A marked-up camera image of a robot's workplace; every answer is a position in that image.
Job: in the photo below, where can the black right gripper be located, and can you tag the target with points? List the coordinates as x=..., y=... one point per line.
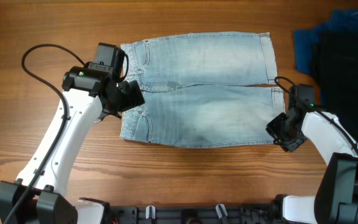
x=287, y=145

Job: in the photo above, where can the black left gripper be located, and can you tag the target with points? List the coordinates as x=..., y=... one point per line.
x=132, y=97

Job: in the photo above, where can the light blue denim shorts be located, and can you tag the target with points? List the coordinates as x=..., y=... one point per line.
x=203, y=90

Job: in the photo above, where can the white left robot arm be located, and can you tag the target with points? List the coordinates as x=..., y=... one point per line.
x=89, y=93

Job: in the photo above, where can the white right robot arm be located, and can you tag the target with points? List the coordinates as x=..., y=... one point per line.
x=336, y=200

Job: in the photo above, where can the dark blue clothes pile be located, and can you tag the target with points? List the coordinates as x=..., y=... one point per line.
x=329, y=54

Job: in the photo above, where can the black aluminium mounting rail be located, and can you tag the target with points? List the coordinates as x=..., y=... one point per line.
x=245, y=214

